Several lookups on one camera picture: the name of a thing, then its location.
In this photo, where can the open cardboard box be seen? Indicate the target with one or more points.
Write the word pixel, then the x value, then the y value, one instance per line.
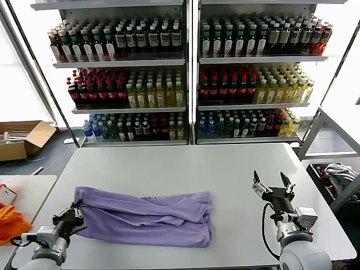
pixel 38 137

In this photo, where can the red drink bottle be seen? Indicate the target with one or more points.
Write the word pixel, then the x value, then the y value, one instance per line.
pixel 326 39

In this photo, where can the green tinted bottle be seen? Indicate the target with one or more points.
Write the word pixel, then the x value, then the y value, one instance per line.
pixel 105 132
pixel 114 132
pixel 229 128
pixel 220 128

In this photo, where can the black storage bin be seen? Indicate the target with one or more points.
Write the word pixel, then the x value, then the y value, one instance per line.
pixel 313 173

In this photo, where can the grey crumpled garment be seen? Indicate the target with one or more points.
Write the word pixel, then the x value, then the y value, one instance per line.
pixel 340 171

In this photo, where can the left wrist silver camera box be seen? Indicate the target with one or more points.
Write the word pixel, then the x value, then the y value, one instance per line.
pixel 45 234

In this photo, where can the blue water bottle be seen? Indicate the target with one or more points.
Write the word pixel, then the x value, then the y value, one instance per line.
pixel 202 128
pixel 97 132
pixel 88 130
pixel 211 128

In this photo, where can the red tea bottle white label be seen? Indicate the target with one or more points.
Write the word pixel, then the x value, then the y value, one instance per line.
pixel 56 49

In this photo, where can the white plastic strips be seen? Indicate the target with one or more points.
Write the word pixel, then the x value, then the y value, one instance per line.
pixel 14 135

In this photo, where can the grey window frame bar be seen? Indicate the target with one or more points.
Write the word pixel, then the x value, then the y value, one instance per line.
pixel 53 115

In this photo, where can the white side table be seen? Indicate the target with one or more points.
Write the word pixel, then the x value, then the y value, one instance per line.
pixel 36 191

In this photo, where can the short grey metal bar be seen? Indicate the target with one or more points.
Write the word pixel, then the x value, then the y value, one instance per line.
pixel 38 170

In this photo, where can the dark red garment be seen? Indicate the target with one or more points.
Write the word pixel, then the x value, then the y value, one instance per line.
pixel 327 178

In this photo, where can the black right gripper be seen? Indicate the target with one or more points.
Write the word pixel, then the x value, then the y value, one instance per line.
pixel 278 199

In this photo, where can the dark bottle beige label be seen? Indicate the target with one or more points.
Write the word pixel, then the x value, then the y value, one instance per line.
pixel 284 37
pixel 274 38

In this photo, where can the grey metal frame table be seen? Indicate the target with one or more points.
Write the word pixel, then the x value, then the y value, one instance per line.
pixel 309 135

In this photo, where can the green cap bottle white label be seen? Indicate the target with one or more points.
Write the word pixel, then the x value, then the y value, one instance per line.
pixel 67 49
pixel 229 43
pixel 89 47
pixel 100 47
pixel 240 42
pixel 78 48
pixel 206 43
pixel 217 43
pixel 252 42
pixel 111 46
pixel 262 41

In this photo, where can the red cap cola bottle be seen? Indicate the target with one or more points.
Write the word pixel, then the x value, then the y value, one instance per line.
pixel 156 130
pixel 278 125
pixel 75 94
pixel 164 130
pixel 214 91
pixel 233 91
pixel 204 91
pixel 93 95
pixel 122 95
pixel 112 95
pixel 243 90
pixel 252 90
pixel 84 95
pixel 103 95
pixel 224 91
pixel 270 126

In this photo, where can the purple printed T-shirt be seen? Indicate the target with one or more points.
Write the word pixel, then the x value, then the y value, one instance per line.
pixel 140 219

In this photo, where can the orange fabric bag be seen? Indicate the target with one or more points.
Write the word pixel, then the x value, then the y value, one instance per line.
pixel 11 219

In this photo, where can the dark bottle white label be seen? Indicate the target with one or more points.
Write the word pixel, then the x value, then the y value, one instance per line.
pixel 237 130
pixel 131 133
pixel 246 129
pixel 122 133

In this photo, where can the small dark labelled bottle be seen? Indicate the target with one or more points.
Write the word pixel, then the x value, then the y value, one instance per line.
pixel 146 130
pixel 262 125
pixel 254 126
pixel 138 130

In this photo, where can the small white box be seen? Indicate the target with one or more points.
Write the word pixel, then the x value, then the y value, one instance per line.
pixel 7 194

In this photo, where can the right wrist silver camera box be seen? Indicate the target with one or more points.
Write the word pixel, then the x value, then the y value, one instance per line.
pixel 307 218

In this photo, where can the dark bottle blue grey label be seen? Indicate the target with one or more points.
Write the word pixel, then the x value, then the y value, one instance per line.
pixel 166 38
pixel 154 38
pixel 131 40
pixel 306 37
pixel 317 38
pixel 121 40
pixel 141 39
pixel 176 37
pixel 295 37

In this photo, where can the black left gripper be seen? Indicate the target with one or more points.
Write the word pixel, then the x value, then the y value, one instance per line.
pixel 67 223

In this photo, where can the small white floor object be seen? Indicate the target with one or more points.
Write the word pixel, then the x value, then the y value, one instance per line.
pixel 68 141

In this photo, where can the yellow juice bottle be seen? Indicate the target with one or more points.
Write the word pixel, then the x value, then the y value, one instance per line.
pixel 160 97
pixel 151 98
pixel 295 127
pixel 271 94
pixel 300 93
pixel 132 98
pixel 261 94
pixel 286 128
pixel 172 132
pixel 291 93
pixel 141 98
pixel 180 96
pixel 308 93
pixel 180 131
pixel 281 94
pixel 170 96

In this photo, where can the black metal frame pole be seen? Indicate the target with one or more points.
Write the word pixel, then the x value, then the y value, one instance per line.
pixel 75 140

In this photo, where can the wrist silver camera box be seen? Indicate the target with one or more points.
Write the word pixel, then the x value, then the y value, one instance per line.
pixel 45 234
pixel 307 218

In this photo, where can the grey metal drinks shelf unit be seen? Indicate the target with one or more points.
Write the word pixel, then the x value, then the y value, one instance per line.
pixel 121 63
pixel 261 59

